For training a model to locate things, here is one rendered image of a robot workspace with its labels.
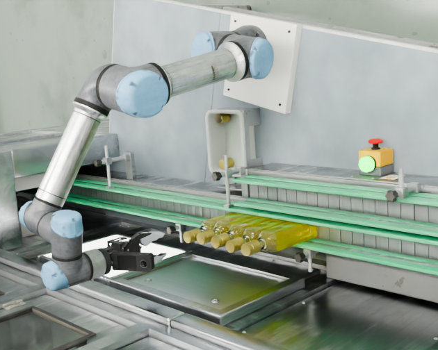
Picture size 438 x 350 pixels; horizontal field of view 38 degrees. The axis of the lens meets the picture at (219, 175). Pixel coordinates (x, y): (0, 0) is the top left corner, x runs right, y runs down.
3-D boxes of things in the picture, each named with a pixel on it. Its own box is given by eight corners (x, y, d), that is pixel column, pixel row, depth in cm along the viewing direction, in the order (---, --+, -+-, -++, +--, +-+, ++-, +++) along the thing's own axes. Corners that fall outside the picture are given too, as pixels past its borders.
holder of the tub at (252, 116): (228, 184, 228) (213, 188, 222) (223, 107, 223) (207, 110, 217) (264, 188, 216) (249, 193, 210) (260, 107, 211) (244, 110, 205)
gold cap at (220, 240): (222, 244, 181) (211, 247, 178) (221, 231, 180) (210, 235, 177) (230, 246, 178) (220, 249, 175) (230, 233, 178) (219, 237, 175)
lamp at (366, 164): (362, 171, 178) (356, 172, 176) (361, 155, 177) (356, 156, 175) (376, 171, 175) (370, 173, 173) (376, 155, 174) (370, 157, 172)
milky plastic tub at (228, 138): (226, 169, 226) (208, 173, 220) (222, 107, 223) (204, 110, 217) (263, 173, 214) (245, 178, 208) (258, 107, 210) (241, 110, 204)
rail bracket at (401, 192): (409, 191, 163) (382, 201, 153) (409, 162, 161) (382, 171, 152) (424, 192, 160) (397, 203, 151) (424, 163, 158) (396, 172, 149)
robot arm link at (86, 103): (83, 50, 167) (5, 221, 164) (107, 55, 160) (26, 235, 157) (114, 69, 176) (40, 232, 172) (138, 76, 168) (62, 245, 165)
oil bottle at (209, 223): (245, 223, 206) (198, 239, 191) (245, 207, 205) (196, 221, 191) (258, 226, 202) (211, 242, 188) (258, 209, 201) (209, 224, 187)
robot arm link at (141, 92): (242, 29, 192) (92, 69, 158) (280, 35, 182) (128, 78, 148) (243, 68, 197) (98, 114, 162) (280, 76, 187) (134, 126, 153)
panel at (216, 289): (117, 239, 243) (37, 263, 220) (116, 232, 242) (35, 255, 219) (305, 287, 179) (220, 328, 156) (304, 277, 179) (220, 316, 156)
